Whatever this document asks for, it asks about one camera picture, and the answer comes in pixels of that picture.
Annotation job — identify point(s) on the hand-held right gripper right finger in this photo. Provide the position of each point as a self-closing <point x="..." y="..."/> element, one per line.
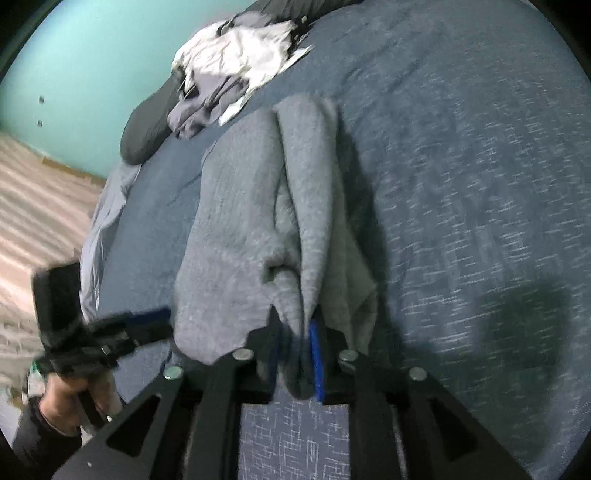
<point x="316" y="364"/>

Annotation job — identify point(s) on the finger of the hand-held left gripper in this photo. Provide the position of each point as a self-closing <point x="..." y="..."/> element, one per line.
<point x="147" y="323"/>

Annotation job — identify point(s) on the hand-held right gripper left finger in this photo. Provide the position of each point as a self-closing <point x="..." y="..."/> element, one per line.
<point x="273" y="364"/>

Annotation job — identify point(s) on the grey knit sweater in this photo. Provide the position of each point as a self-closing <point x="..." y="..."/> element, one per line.
<point x="240" y="207"/>

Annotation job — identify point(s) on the person's left forearm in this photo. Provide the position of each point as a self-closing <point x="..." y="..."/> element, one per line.
<point x="37" y="443"/>

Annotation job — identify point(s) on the person's left hand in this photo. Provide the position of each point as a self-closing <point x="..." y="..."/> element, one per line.
<point x="64" y="397"/>

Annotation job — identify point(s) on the light grey-blue blanket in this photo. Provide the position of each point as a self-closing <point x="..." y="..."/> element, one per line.
<point x="101" y="230"/>

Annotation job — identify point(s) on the pink curtain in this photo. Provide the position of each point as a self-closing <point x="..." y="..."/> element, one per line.
<point x="37" y="207"/>

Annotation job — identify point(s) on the wooden board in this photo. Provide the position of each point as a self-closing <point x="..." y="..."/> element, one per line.
<point x="60" y="165"/>

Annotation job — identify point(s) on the dark grey long pillow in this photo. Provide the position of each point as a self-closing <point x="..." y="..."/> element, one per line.
<point x="143" y="129"/>

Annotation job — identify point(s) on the lilac grey garment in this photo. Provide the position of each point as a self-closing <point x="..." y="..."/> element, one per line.
<point x="198" y="106"/>

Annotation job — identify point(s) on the bed with blue patterned sheet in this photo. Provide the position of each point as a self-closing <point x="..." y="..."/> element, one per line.
<point x="461" y="184"/>

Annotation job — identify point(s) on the white shirt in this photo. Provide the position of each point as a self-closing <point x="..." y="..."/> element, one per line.
<point x="231" y="50"/>

